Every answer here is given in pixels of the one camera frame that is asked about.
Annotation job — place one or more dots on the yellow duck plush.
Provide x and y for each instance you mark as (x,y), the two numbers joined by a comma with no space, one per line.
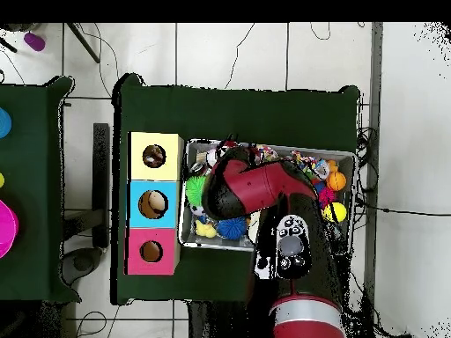
(205,229)

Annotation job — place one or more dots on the dark green side table cloth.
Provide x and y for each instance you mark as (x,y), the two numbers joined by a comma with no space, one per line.
(35,141)

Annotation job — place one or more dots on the blue round object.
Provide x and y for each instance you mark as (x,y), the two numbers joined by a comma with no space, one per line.
(3,122)

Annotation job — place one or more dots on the green spiky rubber ball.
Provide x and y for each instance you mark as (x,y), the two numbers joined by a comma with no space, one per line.
(195,188)

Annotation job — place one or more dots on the pink round disc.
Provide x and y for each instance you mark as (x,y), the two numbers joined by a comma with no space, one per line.
(7,229)

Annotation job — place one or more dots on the shallow clear mesh bin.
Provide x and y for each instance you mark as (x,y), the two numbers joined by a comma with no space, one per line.
(190,239)

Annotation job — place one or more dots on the black rod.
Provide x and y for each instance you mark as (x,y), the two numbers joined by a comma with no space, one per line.
(82,42)

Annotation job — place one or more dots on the white toy baseball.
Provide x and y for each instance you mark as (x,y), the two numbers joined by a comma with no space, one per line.
(210,156)

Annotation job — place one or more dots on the silver drinks can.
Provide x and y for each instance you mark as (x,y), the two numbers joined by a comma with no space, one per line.
(198,167)

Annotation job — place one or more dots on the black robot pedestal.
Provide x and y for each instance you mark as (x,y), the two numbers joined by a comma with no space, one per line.
(218,320)

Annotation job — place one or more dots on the orange toy basketball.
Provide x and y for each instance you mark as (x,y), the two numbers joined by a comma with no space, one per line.
(336,180)

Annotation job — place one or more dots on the grey round floor base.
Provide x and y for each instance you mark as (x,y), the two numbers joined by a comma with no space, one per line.
(82,262)

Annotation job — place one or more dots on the yellow tennis ball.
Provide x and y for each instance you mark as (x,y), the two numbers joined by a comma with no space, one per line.
(340,211)

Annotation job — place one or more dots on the small yellow object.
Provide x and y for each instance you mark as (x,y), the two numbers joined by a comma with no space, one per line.
(1,180)

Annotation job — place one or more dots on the wooden box with three holes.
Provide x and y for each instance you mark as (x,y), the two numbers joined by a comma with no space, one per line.
(155,172)

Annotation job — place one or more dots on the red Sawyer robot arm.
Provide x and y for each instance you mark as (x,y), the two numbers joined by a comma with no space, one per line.
(253,186)

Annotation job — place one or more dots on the purple bottle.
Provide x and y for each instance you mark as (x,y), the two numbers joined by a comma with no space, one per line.
(34,41)

